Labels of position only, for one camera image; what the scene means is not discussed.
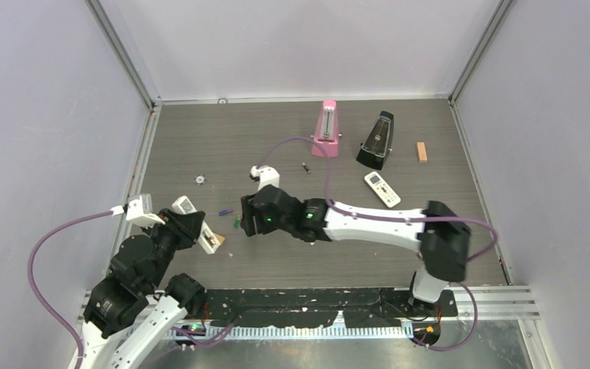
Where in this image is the white slotted cable duct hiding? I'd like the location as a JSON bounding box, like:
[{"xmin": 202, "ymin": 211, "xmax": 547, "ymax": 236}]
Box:
[{"xmin": 172, "ymin": 324, "xmax": 416, "ymax": 341}]

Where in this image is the orange block near left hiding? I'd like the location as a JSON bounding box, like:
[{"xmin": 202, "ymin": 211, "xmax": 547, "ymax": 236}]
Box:
[{"xmin": 214, "ymin": 234, "xmax": 225, "ymax": 245}]

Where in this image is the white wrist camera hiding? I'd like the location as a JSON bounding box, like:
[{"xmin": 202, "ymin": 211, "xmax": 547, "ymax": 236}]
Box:
[
  {"xmin": 110, "ymin": 194, "xmax": 165, "ymax": 228},
  {"xmin": 249, "ymin": 165, "xmax": 280, "ymax": 191}
]

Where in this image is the lone poker chip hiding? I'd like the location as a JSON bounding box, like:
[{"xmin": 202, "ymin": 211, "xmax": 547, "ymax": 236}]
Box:
[{"xmin": 194, "ymin": 175, "xmax": 207, "ymax": 185}]

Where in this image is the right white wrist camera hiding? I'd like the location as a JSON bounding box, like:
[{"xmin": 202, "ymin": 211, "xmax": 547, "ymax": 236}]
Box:
[{"xmin": 249, "ymin": 165, "xmax": 280, "ymax": 191}]

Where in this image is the black metronome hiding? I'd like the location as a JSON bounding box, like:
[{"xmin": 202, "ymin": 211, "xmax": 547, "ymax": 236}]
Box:
[{"xmin": 356, "ymin": 111, "xmax": 395, "ymax": 171}]

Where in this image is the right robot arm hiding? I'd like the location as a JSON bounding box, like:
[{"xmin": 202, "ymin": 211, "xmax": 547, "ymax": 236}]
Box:
[{"xmin": 240, "ymin": 184, "xmax": 472, "ymax": 316}]

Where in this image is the orange block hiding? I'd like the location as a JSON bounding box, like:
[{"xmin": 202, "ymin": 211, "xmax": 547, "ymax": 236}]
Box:
[
  {"xmin": 214, "ymin": 234, "xmax": 225, "ymax": 245},
  {"xmin": 416, "ymin": 141, "xmax": 428, "ymax": 163}
]

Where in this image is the white remote control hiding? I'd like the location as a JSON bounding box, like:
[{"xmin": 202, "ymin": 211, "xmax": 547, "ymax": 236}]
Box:
[
  {"xmin": 172, "ymin": 195, "xmax": 222, "ymax": 254},
  {"xmin": 363, "ymin": 171, "xmax": 401, "ymax": 208}
]

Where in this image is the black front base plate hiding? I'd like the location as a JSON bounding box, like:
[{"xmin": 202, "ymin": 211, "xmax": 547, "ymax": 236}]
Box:
[{"xmin": 189, "ymin": 288, "xmax": 458, "ymax": 328}]

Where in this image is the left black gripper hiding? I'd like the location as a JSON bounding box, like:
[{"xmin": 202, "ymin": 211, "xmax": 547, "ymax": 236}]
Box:
[{"xmin": 142, "ymin": 206, "xmax": 204, "ymax": 289}]

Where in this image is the orange block near right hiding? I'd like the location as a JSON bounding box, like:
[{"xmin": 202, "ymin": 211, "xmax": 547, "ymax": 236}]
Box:
[{"xmin": 416, "ymin": 141, "xmax": 428, "ymax": 163}]

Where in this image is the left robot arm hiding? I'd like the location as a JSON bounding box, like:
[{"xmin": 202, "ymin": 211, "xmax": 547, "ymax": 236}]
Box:
[{"xmin": 75, "ymin": 208, "xmax": 206, "ymax": 368}]

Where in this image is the pink metronome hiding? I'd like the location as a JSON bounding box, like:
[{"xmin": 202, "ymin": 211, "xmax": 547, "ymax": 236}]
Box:
[{"xmin": 311, "ymin": 100, "xmax": 341, "ymax": 158}]

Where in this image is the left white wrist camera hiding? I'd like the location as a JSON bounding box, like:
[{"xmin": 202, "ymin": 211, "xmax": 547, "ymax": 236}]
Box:
[{"xmin": 110, "ymin": 194, "xmax": 165, "ymax": 228}]

